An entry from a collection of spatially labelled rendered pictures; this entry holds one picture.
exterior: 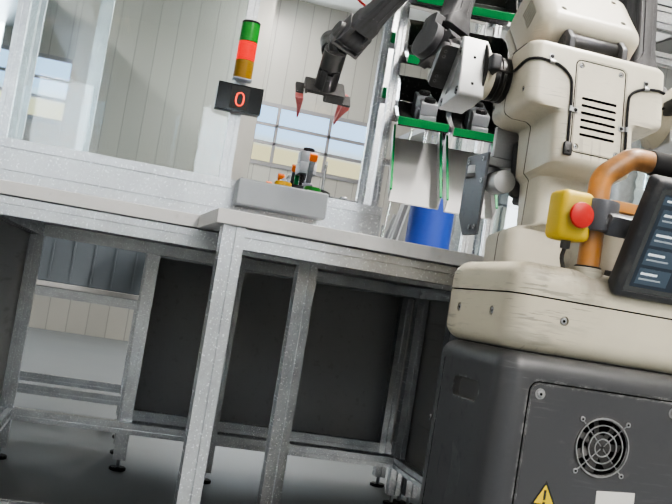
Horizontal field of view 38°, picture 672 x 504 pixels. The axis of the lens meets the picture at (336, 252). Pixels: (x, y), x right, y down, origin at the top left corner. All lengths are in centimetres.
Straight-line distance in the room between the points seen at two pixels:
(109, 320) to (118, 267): 610
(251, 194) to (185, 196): 16
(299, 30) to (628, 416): 1020
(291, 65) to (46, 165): 915
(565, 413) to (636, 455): 13
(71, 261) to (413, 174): 210
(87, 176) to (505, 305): 118
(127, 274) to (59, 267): 29
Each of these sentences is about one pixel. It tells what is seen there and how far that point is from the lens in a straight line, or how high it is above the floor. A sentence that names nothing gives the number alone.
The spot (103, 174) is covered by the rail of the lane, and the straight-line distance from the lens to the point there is 225.
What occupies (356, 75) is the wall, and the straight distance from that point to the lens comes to 1148.
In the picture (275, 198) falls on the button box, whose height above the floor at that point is 93.
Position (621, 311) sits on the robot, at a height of 76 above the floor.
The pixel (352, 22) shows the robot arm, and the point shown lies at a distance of 236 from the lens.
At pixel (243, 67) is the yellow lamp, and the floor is 129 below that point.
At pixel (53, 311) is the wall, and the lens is 1034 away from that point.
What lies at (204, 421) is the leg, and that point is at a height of 45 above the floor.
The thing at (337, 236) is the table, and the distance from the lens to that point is 191.
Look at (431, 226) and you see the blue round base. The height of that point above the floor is 103.
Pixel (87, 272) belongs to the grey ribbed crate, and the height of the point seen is 68.
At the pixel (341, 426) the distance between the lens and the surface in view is 406.
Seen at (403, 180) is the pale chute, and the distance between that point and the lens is 250.
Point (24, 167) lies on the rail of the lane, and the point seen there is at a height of 90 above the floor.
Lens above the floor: 71
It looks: 3 degrees up
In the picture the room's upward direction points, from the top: 9 degrees clockwise
